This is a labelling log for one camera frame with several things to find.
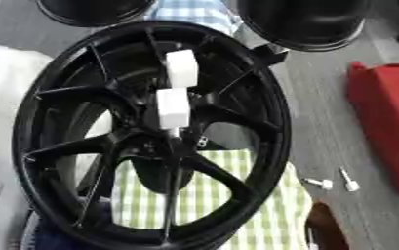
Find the blue white checked fabric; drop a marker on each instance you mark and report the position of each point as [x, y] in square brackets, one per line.
[194, 11]

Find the brown wooden object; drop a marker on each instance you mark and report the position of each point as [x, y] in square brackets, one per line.
[327, 228]

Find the red box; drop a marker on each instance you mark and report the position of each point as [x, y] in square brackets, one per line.
[387, 114]

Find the white fabric bundle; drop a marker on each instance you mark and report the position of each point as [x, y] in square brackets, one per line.
[6, 91]

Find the black round wheel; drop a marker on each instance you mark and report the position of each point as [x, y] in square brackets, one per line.
[305, 22]
[94, 11]

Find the black spoked wheel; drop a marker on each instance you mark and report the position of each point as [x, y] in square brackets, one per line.
[66, 97]

